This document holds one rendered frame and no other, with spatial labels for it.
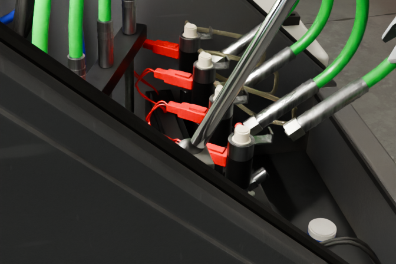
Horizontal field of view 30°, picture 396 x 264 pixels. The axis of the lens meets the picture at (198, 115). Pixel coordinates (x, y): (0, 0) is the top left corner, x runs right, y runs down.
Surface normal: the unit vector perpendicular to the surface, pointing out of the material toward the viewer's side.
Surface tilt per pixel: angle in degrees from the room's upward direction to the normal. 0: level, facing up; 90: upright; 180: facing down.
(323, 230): 0
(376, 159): 0
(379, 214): 90
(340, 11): 0
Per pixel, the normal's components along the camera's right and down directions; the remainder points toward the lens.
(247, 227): 0.48, 0.24
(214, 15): 0.23, 0.54
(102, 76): 0.04, -0.84
